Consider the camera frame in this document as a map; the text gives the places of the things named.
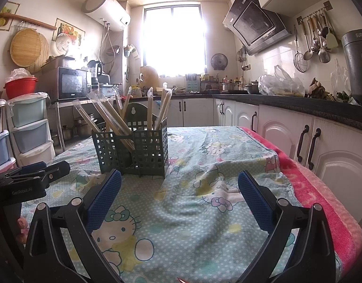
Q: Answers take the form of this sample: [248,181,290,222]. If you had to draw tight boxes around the grey rice cooker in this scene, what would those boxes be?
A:
[341,29,362,107]

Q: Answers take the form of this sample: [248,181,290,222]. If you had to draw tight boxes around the dish rack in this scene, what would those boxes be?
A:
[199,75,220,92]

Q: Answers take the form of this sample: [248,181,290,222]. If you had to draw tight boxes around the small white fan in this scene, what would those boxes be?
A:
[55,33,72,56]

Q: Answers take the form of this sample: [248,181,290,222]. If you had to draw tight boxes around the pink towel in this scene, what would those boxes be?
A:
[238,126,362,275]

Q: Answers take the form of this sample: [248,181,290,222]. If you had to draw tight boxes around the pastel knife block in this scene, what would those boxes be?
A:
[185,74,199,92]

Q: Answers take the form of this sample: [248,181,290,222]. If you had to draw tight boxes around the white water heater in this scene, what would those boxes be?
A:
[82,0,131,31]

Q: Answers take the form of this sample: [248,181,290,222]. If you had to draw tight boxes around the white lower kitchen cabinets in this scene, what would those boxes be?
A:
[166,97,362,230]

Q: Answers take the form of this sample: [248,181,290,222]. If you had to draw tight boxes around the fruit wall poster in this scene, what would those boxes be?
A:
[53,18,86,46]
[0,1,20,31]

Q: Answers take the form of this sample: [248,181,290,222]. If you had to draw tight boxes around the red plastic basin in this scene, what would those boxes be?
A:
[4,77,38,100]

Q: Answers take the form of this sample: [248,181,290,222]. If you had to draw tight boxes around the stacked steel pots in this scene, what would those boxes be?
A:
[73,118,93,136]

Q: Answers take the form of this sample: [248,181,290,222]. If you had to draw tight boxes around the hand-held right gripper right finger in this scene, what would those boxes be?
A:
[238,169,336,283]

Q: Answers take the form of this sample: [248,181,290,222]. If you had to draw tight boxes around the kitchen window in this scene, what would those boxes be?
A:
[143,5,206,77]

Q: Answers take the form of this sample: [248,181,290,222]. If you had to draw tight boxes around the wall-mounted brush holder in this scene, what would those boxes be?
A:
[123,44,140,59]

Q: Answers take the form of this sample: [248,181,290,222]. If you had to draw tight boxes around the wooden rolling pin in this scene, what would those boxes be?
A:
[0,13,57,30]

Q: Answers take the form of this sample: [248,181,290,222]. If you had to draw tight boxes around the wall utensil rail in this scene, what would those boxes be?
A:
[296,1,333,25]

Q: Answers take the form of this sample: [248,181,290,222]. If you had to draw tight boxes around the dark round wall fan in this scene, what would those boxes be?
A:
[211,53,229,71]

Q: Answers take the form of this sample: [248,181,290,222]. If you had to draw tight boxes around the plastic bag with food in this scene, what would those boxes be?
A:
[258,65,305,97]

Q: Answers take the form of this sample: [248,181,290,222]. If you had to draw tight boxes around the green plastic utensil holder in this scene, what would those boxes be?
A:
[92,103,169,179]

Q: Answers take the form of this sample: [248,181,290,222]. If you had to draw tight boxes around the dark rectangular container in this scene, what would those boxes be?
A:
[41,56,75,71]

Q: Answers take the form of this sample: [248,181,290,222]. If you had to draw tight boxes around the person's left hand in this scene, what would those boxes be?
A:
[16,216,28,243]

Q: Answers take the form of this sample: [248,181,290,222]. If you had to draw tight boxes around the wooden cutting board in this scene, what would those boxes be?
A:
[140,66,159,87]

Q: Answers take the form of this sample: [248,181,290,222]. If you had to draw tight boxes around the cartoon cat printed cloth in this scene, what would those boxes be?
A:
[20,126,342,283]

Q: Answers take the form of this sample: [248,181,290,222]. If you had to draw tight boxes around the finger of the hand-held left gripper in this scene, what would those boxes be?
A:
[6,162,71,188]
[16,161,49,174]

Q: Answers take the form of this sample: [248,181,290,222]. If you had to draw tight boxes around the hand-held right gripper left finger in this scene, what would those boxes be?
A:
[23,168,123,283]

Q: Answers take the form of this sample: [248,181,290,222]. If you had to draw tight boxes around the round straw mat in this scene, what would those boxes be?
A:
[28,32,50,74]

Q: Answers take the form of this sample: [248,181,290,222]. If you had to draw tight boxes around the group of bamboo chopsticks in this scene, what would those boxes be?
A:
[72,86,173,154]

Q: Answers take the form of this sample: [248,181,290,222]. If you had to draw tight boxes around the row of hanging kitchen utensils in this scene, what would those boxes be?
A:
[300,9,339,64]

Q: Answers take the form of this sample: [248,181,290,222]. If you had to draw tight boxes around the pastel plastic drawer tower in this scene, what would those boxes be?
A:
[7,93,56,167]

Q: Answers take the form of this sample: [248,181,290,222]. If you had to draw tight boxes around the black microwave oven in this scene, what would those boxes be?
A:
[41,66,89,101]

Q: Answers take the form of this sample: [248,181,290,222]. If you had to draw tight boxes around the black blender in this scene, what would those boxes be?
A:
[87,60,104,92]

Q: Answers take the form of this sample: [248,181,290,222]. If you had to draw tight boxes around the metal kitchen shelf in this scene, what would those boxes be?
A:
[50,96,124,154]

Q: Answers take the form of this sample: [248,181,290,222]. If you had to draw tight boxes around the hanging ladles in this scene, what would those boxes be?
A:
[237,46,248,71]

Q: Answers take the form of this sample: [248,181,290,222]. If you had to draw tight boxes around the round bamboo tray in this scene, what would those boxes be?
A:
[9,29,41,64]

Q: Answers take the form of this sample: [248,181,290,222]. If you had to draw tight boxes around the crumpled clear plastic bag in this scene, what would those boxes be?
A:
[6,68,31,80]

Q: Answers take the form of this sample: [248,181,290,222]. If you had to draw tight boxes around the black range hood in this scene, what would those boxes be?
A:
[223,0,293,56]

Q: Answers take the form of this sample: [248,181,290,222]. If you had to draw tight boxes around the wire mesh strainer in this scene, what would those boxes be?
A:
[293,25,308,73]

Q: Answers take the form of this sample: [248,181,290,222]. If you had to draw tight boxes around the black kitchen countertop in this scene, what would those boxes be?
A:
[122,90,362,133]

